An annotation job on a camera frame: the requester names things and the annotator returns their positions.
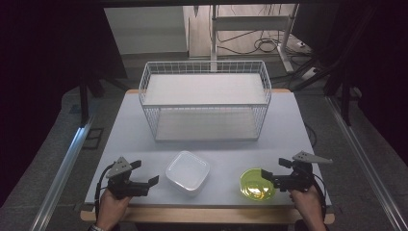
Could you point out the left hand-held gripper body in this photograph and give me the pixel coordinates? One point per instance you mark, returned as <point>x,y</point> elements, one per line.
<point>126,187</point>

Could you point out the wooden table with grey top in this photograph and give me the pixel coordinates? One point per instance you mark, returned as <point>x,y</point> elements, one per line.
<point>208,215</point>

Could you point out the white square bowl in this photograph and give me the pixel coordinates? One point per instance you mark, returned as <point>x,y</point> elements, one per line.
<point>187,173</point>

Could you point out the black floor vent frame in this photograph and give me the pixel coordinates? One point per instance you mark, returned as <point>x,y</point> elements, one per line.
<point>93,138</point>

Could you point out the black metal stand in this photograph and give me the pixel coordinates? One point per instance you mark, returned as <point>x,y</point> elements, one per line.
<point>84,99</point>
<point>345,99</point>

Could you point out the person's right hand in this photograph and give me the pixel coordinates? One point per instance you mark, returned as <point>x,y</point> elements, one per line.
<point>308,202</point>

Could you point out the aluminium floor rail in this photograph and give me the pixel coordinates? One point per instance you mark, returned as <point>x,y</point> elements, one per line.
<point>362,150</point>
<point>64,170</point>

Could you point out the green translucent plate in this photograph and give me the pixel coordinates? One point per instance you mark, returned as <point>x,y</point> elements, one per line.
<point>255,187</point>

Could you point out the white panel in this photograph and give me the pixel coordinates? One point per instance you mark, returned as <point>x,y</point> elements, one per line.
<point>146,30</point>

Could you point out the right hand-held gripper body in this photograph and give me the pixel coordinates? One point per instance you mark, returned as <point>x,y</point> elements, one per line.
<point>298,179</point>

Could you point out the person's left hand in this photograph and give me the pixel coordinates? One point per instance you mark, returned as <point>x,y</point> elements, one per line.
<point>110,207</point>

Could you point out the white desk frame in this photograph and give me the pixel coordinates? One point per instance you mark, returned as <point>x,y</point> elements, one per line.
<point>250,22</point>

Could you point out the white power strip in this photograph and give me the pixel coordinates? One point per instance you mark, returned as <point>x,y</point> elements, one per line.
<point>309,73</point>

